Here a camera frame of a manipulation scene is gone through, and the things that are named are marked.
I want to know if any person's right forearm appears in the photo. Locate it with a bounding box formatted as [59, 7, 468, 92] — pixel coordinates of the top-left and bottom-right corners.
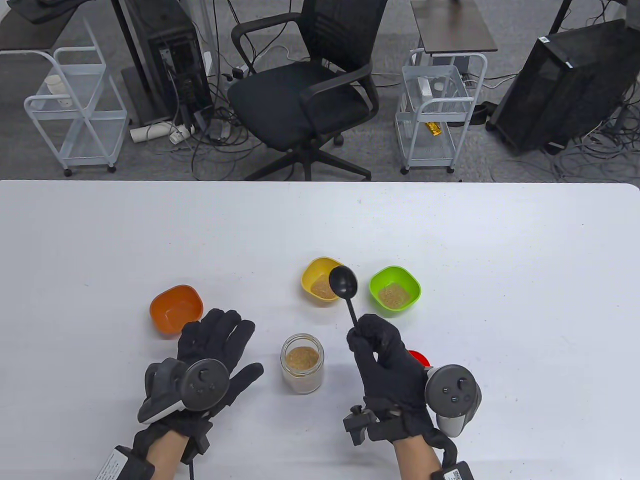
[392, 435, 458, 480]

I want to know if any black bag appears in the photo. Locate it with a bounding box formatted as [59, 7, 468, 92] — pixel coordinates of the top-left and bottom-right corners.
[10, 0, 101, 24]

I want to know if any grey motion controller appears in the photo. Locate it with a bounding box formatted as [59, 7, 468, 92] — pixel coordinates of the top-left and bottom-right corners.
[137, 359, 231, 425]
[424, 366, 482, 437]

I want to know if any grey desk leg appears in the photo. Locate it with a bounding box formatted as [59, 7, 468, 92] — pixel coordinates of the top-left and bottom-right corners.
[111, 0, 173, 126]

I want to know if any orange plastic dish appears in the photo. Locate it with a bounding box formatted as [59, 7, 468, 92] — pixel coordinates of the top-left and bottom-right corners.
[149, 284, 204, 335]

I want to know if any white tube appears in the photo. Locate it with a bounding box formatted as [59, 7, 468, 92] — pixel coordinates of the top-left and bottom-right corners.
[130, 122, 196, 144]

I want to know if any black office chair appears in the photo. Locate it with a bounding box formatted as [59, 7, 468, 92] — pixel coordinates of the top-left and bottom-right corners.
[227, 0, 389, 182]

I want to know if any black wrist sensor box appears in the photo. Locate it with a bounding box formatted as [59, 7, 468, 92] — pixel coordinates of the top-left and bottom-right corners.
[432, 461, 476, 480]
[102, 446, 156, 480]

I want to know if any tangle of grey cables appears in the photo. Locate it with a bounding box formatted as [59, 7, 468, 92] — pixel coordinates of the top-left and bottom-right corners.
[490, 90, 640, 183]

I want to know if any person's right hand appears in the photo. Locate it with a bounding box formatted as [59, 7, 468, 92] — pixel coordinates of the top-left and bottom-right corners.
[346, 314, 436, 443]

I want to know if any black spoon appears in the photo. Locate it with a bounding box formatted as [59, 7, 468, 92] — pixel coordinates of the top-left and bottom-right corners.
[329, 265, 361, 331]

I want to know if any green plastic dish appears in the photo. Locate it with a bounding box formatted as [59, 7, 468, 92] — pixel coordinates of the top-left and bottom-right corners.
[369, 265, 422, 317]

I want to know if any clear glass jar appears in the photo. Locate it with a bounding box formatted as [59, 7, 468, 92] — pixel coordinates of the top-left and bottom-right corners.
[280, 333, 325, 395]

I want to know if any yellow plastic dish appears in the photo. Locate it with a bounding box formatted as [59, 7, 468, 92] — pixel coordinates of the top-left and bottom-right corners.
[300, 257, 352, 307]

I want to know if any white wire utility cart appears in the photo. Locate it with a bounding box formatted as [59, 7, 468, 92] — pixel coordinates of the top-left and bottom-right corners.
[23, 20, 129, 177]
[394, 48, 488, 175]

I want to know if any dark desk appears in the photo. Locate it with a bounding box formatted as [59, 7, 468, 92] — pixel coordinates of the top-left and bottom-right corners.
[0, 0, 118, 52]

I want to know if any person's left hand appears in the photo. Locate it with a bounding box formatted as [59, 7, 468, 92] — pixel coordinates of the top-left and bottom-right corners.
[145, 308, 264, 448]

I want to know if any black computer tower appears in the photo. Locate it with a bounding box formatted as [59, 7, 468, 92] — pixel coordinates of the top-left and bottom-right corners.
[120, 0, 213, 126]
[486, 19, 640, 155]

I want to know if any small brown table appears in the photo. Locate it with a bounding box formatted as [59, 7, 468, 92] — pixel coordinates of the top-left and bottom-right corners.
[411, 0, 499, 55]

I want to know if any tangle of black cables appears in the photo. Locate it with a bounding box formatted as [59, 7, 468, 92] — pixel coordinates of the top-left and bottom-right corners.
[170, 70, 271, 181]

